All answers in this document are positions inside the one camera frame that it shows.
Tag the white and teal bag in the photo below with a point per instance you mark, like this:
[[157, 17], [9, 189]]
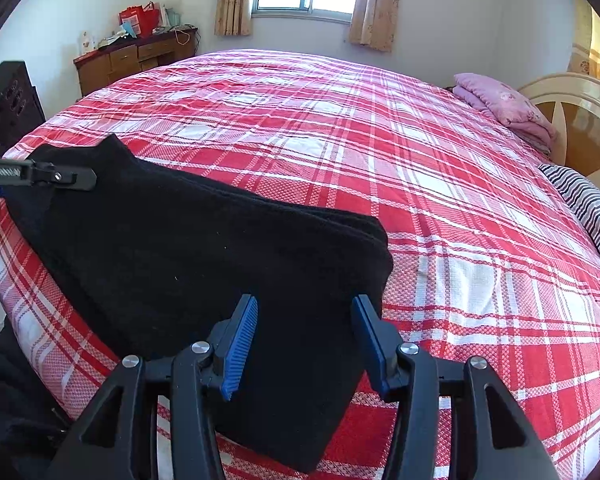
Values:
[[170, 17]]

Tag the light blue box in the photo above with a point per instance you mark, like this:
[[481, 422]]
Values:
[[129, 30]]

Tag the person's dark clothing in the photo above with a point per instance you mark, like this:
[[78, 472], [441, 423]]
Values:
[[10, 400]]

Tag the red gift bag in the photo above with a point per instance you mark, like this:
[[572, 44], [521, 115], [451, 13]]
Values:
[[139, 20]]

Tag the black pants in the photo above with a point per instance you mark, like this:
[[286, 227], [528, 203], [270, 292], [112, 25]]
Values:
[[180, 260]]

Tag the striped pillow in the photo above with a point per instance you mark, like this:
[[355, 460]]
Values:
[[590, 205]]

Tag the yellow curtain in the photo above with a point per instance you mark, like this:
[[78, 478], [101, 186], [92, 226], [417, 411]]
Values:
[[597, 55]]

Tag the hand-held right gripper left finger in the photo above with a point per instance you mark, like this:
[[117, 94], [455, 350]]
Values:
[[237, 345]]

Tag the cream and wood headboard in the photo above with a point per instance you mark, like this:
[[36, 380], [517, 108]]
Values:
[[585, 120]]

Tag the bed with red plaid sheet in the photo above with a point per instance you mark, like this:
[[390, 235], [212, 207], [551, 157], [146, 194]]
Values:
[[380, 160]]

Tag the black folding chair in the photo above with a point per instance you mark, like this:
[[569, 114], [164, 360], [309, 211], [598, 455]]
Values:
[[10, 110]]

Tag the brown wooden desk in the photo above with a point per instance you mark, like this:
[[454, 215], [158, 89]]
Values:
[[125, 65]]

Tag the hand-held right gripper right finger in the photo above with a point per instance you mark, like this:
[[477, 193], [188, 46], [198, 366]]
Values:
[[372, 345]]

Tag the folded pink blanket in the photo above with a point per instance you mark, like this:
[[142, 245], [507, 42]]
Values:
[[505, 105]]

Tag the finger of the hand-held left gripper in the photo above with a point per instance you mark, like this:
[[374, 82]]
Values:
[[70, 177]]

